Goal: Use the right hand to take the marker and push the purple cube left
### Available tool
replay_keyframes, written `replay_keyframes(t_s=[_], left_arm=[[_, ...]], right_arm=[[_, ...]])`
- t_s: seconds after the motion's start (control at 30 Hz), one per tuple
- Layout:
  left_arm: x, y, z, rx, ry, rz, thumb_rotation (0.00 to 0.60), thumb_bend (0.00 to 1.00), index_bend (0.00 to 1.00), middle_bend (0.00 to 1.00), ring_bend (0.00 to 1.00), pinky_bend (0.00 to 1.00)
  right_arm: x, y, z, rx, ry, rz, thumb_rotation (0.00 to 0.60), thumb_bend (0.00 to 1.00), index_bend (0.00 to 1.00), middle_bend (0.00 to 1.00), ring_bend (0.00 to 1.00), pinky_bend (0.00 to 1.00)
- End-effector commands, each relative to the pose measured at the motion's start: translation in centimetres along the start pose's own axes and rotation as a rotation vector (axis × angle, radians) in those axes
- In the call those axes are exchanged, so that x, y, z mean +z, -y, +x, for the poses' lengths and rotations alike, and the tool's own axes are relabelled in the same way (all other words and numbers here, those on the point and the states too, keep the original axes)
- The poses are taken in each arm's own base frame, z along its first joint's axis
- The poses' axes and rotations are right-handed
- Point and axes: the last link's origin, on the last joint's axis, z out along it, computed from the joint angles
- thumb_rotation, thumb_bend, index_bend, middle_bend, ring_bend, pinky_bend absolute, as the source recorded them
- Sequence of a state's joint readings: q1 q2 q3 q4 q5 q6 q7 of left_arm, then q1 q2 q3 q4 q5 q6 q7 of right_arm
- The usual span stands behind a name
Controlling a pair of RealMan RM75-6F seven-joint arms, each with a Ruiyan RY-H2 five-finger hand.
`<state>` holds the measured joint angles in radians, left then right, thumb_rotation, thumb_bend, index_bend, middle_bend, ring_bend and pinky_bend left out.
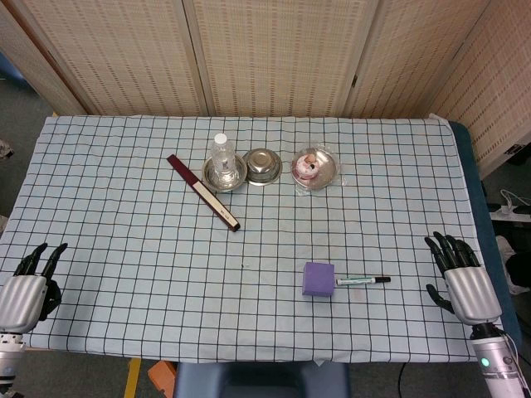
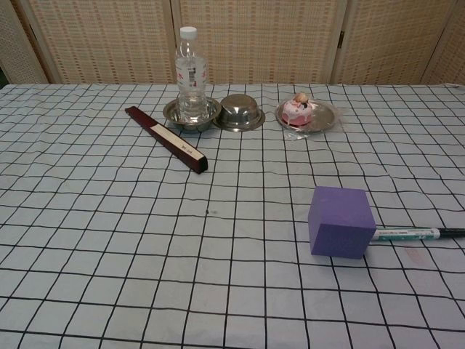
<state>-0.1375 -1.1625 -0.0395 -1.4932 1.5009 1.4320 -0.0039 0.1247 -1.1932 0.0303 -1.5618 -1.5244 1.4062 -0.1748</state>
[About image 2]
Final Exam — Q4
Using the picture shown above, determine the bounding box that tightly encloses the purple foam cube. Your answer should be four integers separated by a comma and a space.
307, 185, 376, 260

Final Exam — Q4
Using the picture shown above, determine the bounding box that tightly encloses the white marker green label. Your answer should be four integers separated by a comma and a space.
370, 227, 465, 244

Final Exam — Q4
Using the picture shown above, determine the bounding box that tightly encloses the white checkered tablecloth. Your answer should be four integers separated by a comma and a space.
0, 82, 465, 349

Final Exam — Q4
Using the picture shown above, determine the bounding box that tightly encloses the overturned steel bowl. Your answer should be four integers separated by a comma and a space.
212, 94, 267, 132

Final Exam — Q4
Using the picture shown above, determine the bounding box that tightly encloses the dark red folded fan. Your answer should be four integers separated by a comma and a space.
124, 105, 210, 175

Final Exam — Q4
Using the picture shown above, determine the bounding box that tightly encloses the pink frosted donut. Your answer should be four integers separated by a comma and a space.
281, 92, 314, 127

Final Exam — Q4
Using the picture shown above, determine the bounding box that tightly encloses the upright steel bowl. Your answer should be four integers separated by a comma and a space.
162, 97, 222, 135

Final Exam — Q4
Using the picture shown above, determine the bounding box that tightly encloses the round steel plate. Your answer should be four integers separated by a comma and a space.
275, 97, 339, 132

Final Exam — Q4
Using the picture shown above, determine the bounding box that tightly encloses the clear plastic water bottle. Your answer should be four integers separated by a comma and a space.
174, 26, 209, 123

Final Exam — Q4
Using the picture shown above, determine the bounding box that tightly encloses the woven bamboo folding screen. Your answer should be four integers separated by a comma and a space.
0, 0, 465, 87

